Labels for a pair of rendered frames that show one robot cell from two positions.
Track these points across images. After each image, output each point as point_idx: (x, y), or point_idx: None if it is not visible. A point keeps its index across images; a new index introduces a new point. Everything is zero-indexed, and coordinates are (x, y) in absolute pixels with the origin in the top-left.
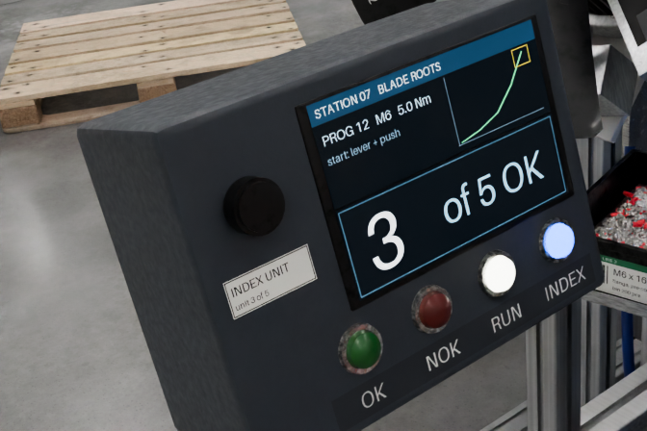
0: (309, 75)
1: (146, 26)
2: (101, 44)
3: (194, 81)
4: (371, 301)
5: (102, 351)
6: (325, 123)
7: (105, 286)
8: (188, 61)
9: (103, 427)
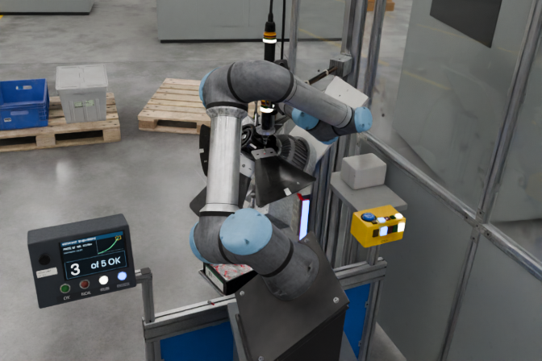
0: (63, 237)
1: None
2: (191, 98)
3: None
4: (69, 280)
5: (132, 238)
6: (64, 246)
7: (146, 210)
8: None
9: None
